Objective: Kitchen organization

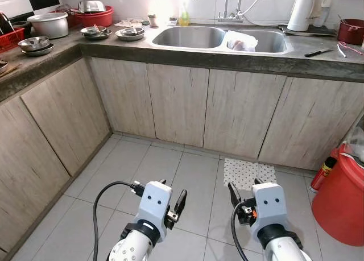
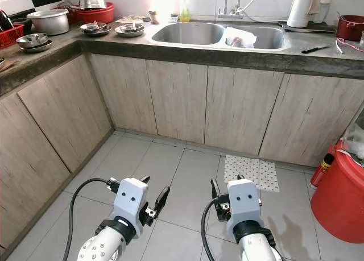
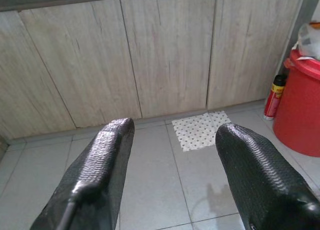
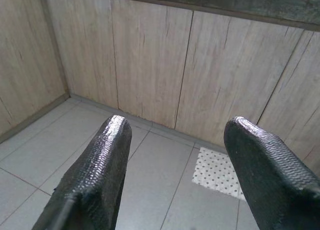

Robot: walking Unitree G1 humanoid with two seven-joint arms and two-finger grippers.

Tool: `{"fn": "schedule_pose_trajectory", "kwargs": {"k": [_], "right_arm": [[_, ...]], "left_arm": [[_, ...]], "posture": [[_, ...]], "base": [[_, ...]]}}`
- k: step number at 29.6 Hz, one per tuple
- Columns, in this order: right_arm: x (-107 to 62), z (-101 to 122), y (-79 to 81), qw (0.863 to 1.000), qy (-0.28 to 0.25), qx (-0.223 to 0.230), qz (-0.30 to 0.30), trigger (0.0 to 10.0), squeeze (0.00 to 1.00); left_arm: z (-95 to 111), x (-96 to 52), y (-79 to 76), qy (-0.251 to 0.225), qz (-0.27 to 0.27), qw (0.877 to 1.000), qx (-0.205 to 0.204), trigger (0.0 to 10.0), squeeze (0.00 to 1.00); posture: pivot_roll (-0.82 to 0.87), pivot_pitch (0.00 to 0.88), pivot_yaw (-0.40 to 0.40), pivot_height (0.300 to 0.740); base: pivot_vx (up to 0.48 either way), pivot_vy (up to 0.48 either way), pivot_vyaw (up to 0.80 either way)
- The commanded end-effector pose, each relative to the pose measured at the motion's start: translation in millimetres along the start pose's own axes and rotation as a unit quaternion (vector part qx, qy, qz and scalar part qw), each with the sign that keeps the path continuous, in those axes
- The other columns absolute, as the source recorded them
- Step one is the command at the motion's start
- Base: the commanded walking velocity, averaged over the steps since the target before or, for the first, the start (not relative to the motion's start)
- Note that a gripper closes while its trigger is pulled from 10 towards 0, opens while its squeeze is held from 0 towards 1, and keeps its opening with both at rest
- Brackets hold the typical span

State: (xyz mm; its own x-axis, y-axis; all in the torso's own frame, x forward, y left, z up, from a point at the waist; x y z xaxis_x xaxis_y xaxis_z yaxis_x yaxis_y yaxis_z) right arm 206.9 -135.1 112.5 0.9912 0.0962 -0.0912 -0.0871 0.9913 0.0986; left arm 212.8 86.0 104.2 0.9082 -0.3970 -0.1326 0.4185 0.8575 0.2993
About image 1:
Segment large aluminium pot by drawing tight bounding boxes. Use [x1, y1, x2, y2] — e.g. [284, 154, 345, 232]
[27, 12, 70, 40]

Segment clear crumpled plastic bag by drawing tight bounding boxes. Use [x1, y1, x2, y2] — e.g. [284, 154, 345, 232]
[341, 116, 364, 166]

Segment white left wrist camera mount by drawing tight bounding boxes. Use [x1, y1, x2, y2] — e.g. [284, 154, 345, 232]
[138, 181, 173, 232]

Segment light wood cabinet door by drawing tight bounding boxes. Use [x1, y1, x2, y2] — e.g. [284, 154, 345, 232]
[0, 96, 72, 256]
[89, 57, 155, 139]
[259, 76, 364, 171]
[20, 59, 111, 176]
[147, 63, 210, 148]
[203, 69, 288, 160]

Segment red yellow spray can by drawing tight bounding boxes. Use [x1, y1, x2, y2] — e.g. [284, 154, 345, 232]
[310, 156, 337, 192]

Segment steel dome lid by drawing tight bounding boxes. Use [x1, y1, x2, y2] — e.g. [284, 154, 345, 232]
[77, 0, 107, 14]

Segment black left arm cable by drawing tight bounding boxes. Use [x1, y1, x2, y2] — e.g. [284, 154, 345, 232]
[92, 181, 146, 261]

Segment dark flat tray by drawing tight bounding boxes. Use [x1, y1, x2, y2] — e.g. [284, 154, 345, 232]
[280, 24, 337, 38]

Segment black frying pan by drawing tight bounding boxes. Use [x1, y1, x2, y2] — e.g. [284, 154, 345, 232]
[11, 20, 34, 38]

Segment steel rimmed plate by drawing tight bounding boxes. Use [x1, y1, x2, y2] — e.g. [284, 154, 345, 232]
[22, 43, 56, 57]

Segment white tall cylinder appliance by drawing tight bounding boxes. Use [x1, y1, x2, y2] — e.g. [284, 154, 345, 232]
[287, 0, 337, 33]

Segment white dotted floor mat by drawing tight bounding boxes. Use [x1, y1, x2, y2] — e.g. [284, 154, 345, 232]
[223, 158, 278, 192]

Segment chrome gooseneck faucet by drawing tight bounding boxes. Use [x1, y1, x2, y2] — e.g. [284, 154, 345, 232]
[234, 0, 246, 22]

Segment chrome faucet with spray head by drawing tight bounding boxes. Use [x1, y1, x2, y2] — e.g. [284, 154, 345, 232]
[192, 0, 234, 22]

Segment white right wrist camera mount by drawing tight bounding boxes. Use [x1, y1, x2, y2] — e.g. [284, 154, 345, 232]
[251, 183, 288, 232]

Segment dark red pot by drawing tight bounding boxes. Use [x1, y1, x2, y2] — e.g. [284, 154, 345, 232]
[337, 18, 364, 46]

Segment pink thin cord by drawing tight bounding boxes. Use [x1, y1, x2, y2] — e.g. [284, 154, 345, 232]
[339, 41, 364, 56]

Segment black handled knife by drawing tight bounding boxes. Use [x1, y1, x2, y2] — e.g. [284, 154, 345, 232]
[304, 47, 335, 58]

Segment steel shallow dish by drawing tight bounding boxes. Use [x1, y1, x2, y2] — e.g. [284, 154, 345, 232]
[81, 25, 109, 36]
[117, 27, 143, 38]

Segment steel double sink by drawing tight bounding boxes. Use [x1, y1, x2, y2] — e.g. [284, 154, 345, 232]
[150, 24, 295, 57]

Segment wide steel plate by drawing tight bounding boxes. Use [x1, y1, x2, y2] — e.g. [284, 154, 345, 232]
[80, 29, 113, 42]
[115, 30, 146, 43]

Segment red plastic basin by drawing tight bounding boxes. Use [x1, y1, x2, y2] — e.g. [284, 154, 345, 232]
[68, 5, 114, 28]

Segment yellow green soap bottle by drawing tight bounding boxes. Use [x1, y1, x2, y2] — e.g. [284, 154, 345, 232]
[179, 4, 191, 27]

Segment white flexible hose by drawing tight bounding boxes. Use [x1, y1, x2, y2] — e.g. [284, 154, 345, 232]
[243, 0, 285, 18]

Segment red plastic bucket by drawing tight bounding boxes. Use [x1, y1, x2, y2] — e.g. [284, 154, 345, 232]
[311, 143, 364, 247]

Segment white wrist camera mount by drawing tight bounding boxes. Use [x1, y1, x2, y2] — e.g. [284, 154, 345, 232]
[251, 183, 288, 232]
[138, 181, 173, 232]

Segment white plastic bag with food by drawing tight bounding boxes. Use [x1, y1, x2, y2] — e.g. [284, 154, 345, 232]
[225, 30, 259, 52]

